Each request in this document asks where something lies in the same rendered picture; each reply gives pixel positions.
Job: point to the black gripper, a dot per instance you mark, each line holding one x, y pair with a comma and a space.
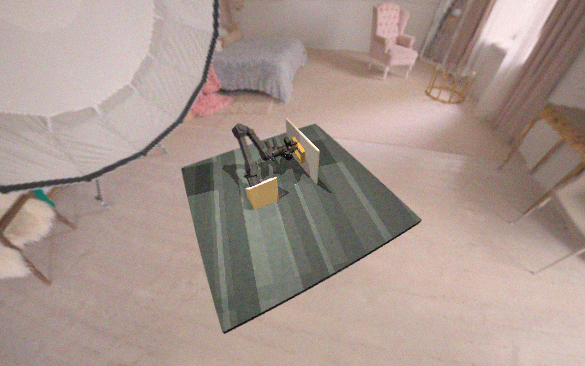
288, 142

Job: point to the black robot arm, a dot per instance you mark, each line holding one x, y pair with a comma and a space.
251, 167

